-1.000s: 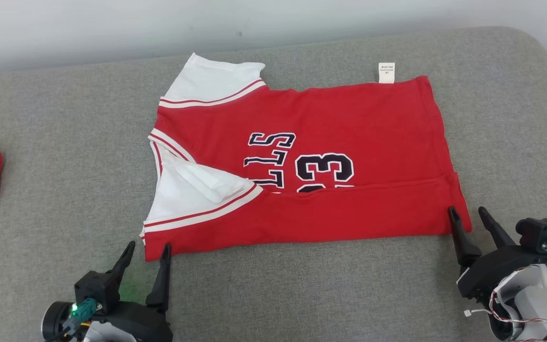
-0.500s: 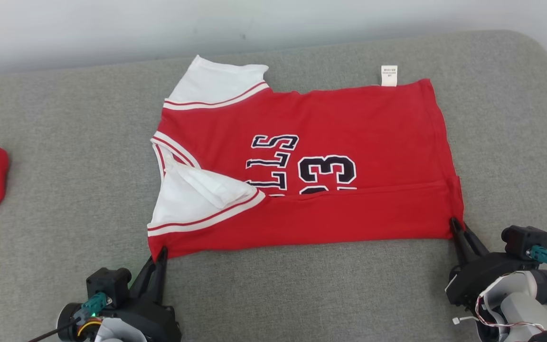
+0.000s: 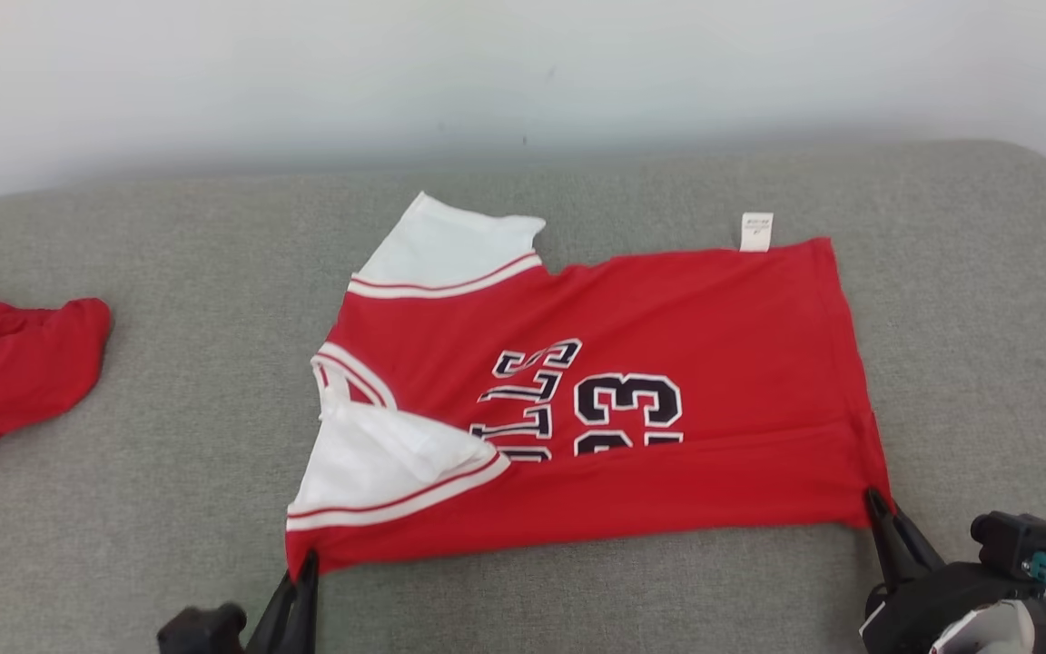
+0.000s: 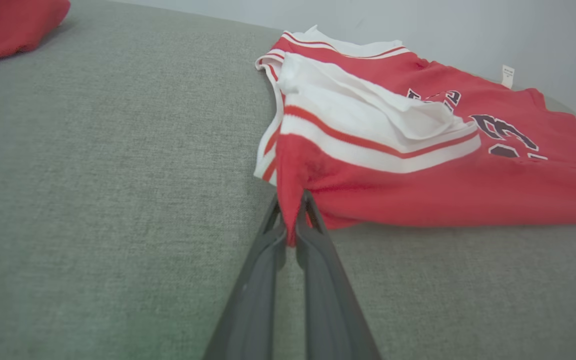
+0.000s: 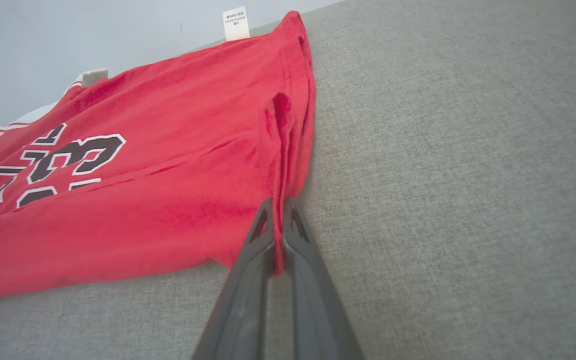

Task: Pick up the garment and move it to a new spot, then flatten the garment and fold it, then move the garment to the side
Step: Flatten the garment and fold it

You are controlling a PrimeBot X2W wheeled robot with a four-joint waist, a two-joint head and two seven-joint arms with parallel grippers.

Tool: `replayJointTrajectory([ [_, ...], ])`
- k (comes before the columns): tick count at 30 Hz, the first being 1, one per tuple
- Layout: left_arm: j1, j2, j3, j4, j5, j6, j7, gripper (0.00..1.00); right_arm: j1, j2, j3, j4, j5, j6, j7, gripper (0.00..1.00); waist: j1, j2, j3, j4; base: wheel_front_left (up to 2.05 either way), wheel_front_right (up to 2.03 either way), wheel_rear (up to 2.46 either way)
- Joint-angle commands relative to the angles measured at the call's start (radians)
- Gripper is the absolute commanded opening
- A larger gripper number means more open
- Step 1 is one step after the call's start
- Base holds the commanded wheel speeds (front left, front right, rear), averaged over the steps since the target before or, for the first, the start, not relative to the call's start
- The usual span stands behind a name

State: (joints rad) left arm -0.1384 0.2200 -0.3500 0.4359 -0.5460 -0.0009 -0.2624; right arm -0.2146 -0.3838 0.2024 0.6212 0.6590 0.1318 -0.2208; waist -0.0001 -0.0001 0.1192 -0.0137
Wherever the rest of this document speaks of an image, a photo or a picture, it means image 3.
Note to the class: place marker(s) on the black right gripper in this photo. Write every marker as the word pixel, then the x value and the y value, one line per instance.
pixel 918 613

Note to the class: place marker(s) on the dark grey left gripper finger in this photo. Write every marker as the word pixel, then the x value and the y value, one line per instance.
pixel 276 622
pixel 307 609

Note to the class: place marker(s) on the red basketball jersey white sleeves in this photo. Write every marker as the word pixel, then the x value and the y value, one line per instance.
pixel 714 345

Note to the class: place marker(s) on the red shorts white stripe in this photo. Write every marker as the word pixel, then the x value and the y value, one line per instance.
pixel 14 372

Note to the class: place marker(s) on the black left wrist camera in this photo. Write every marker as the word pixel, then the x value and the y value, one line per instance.
pixel 201 631

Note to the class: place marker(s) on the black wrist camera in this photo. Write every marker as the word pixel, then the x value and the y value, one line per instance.
pixel 1013 540
pixel 201 631

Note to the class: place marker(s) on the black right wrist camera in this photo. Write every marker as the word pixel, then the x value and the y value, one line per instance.
pixel 1013 540

